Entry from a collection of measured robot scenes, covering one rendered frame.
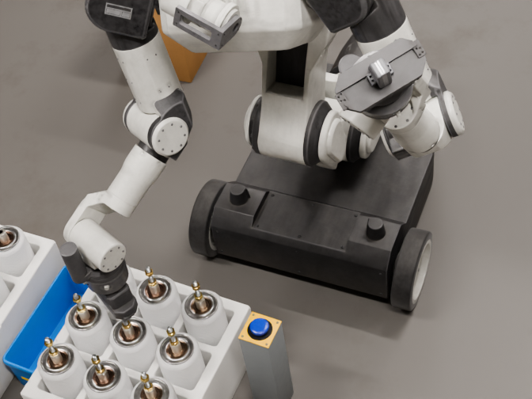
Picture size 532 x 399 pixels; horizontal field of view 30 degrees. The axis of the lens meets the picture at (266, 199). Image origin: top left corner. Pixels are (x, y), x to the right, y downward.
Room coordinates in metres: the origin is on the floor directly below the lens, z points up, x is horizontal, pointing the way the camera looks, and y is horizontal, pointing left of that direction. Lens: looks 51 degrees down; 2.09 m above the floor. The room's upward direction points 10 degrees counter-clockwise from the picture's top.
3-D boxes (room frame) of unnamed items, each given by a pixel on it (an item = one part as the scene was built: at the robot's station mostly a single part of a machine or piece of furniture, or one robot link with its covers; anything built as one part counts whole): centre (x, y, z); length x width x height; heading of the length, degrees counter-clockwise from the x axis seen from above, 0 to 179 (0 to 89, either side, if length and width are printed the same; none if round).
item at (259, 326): (1.12, 0.06, 0.32); 0.04 x 0.04 x 0.02
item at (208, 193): (1.61, 0.14, 0.10); 0.20 x 0.05 x 0.20; 151
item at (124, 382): (1.11, 0.41, 0.16); 0.10 x 0.10 x 0.18
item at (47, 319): (1.38, 0.56, 0.06); 0.30 x 0.11 x 0.12; 148
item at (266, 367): (1.12, 0.06, 0.16); 0.07 x 0.07 x 0.31; 58
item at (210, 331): (1.25, 0.18, 0.16); 0.10 x 0.10 x 0.18
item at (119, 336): (1.21, 0.35, 0.25); 0.08 x 0.08 x 0.01
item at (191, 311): (1.25, 0.18, 0.25); 0.08 x 0.08 x 0.01
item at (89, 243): (1.19, 0.35, 0.56); 0.11 x 0.11 x 0.11; 38
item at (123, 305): (1.21, 0.35, 0.45); 0.13 x 0.10 x 0.12; 30
